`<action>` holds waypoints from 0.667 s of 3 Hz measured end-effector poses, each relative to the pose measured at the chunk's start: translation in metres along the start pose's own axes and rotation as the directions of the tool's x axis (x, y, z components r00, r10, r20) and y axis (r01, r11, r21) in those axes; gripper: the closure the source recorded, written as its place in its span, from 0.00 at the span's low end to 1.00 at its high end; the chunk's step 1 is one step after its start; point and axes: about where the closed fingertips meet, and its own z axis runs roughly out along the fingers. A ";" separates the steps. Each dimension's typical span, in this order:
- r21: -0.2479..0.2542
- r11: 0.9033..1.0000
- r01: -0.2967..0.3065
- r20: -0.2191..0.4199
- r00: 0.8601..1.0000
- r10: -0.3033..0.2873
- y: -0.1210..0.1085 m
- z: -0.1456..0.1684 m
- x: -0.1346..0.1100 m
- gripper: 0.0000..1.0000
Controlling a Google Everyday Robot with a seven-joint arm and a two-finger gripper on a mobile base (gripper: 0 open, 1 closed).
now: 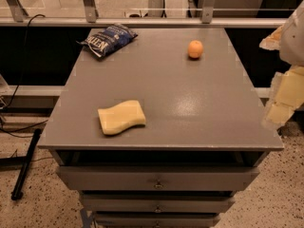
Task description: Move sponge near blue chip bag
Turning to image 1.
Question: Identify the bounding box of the black floor bar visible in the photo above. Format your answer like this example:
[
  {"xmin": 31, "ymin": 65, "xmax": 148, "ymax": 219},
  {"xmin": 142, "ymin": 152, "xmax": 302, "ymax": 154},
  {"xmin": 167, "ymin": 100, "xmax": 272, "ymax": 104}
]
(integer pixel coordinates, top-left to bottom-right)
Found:
[{"xmin": 10, "ymin": 129, "xmax": 41, "ymax": 200}]

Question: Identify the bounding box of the middle grey drawer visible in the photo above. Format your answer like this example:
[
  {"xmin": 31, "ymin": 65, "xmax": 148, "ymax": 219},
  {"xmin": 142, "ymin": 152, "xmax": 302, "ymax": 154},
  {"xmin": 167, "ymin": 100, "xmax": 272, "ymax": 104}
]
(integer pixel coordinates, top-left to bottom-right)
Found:
[{"xmin": 80, "ymin": 193, "xmax": 235, "ymax": 213}]

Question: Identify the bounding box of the grey drawer cabinet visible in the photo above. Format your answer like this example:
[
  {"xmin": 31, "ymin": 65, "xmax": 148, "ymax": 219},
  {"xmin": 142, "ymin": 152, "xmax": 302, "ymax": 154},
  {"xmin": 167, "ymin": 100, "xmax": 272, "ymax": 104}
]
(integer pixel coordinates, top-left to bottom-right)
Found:
[{"xmin": 39, "ymin": 28, "xmax": 283, "ymax": 219}]

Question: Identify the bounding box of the black cable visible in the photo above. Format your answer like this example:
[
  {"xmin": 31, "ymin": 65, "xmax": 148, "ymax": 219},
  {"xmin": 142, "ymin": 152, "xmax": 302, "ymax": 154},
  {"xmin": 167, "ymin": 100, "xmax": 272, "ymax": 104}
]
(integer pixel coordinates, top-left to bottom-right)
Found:
[{"xmin": 0, "ymin": 13, "xmax": 49, "ymax": 139}]

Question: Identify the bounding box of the metal railing frame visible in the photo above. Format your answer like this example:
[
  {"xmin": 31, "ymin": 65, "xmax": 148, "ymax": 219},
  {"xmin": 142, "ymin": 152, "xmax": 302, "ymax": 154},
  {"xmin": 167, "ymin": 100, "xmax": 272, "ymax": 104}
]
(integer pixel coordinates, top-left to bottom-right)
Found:
[{"xmin": 1, "ymin": 0, "xmax": 297, "ymax": 28}]

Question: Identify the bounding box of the top grey drawer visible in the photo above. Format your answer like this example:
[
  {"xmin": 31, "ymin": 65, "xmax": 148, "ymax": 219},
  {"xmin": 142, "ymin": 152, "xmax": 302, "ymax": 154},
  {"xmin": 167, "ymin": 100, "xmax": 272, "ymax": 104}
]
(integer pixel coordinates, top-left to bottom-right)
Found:
[{"xmin": 57, "ymin": 166, "xmax": 259, "ymax": 191}]

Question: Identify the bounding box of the yellow sponge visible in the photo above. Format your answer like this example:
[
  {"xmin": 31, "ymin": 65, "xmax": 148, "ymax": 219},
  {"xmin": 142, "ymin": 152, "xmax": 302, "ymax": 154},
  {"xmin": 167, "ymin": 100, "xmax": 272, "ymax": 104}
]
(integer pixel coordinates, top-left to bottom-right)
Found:
[{"xmin": 98, "ymin": 100, "xmax": 146, "ymax": 136}]

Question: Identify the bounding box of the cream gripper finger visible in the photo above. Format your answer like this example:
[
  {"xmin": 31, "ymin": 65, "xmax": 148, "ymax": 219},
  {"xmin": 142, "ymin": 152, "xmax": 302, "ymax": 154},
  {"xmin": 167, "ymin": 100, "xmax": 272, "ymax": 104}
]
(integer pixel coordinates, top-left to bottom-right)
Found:
[
  {"xmin": 261, "ymin": 66, "xmax": 304, "ymax": 130},
  {"xmin": 259, "ymin": 26, "xmax": 283, "ymax": 50}
]

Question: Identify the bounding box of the orange fruit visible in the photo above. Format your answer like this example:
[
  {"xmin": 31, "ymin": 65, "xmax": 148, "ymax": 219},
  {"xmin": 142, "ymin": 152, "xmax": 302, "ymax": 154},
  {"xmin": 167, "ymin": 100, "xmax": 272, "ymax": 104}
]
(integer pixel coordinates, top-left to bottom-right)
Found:
[{"xmin": 187, "ymin": 40, "xmax": 203, "ymax": 59}]

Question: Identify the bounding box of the blue chip bag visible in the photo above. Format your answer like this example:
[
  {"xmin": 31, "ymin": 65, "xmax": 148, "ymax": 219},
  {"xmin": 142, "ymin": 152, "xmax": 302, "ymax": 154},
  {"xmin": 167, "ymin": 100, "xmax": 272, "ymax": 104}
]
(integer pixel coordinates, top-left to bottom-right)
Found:
[{"xmin": 80, "ymin": 24, "xmax": 138, "ymax": 58}]

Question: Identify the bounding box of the grey drawer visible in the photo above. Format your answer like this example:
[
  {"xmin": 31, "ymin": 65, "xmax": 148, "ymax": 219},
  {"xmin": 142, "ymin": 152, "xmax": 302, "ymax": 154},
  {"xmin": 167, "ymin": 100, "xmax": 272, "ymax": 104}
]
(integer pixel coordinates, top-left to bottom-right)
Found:
[
  {"xmin": 80, "ymin": 193, "xmax": 235, "ymax": 213},
  {"xmin": 57, "ymin": 166, "xmax": 259, "ymax": 191},
  {"xmin": 94, "ymin": 213, "xmax": 219, "ymax": 228}
]

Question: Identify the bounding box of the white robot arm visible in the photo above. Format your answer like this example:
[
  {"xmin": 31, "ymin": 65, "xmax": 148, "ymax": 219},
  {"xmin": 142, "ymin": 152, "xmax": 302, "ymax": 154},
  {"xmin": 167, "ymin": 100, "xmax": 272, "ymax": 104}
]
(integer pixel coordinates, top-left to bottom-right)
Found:
[{"xmin": 259, "ymin": 1, "xmax": 304, "ymax": 130}]

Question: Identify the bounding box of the bottom grey drawer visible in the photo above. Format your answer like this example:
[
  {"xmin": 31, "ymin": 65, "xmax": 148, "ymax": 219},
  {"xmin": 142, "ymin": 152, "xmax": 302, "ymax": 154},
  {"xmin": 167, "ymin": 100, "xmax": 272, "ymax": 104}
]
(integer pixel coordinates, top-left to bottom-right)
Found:
[{"xmin": 94, "ymin": 213, "xmax": 219, "ymax": 228}]

